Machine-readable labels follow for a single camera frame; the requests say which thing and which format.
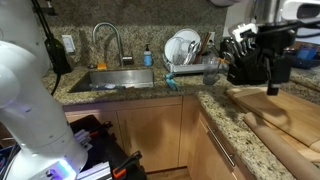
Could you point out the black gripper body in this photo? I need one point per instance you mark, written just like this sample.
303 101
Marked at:
276 40

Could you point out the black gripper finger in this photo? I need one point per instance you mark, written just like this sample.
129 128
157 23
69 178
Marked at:
285 68
273 76

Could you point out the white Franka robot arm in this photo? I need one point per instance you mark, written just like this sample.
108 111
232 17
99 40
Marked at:
33 116

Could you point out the clear grey cup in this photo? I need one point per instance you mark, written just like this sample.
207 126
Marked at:
211 71

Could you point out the dark blue bowl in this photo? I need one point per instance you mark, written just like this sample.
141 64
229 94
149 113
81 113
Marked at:
305 62

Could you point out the black knife block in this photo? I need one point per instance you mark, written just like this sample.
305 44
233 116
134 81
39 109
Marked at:
248 71

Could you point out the blue box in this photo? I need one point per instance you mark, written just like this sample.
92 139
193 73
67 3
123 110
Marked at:
306 52

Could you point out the large wooden cutting board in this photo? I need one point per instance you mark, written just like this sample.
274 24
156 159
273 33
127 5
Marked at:
293 110

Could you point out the dark wooden utensil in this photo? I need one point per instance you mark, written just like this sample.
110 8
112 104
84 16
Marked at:
203 46

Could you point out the steel spoon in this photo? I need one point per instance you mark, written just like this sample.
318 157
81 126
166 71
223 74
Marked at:
192 50

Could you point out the white plate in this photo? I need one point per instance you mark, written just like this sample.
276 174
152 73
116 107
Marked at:
190 35
169 46

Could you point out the grey dish rack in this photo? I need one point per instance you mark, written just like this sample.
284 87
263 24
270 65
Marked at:
186 68

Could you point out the clear plastic container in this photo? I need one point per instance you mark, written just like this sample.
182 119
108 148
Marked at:
181 51

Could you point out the blue soap dispenser bottle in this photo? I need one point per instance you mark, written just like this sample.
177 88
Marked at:
147 57

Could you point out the stainless steel sink basin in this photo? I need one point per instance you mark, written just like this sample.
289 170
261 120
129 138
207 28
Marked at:
123 77

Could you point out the curved steel faucet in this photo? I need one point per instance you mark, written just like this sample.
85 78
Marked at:
115 33

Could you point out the orange sponge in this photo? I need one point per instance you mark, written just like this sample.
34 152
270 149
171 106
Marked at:
101 66

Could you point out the black clamp red tip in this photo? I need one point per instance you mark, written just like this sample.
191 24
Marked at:
100 128

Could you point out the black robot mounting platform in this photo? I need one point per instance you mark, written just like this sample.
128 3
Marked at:
106 150

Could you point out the aluminium extrusion bar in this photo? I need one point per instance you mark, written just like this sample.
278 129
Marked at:
96 171

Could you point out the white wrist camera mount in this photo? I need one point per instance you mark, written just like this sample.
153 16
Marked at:
242 31

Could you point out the white wall outlet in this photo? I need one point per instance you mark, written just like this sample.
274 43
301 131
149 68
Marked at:
68 44
211 37

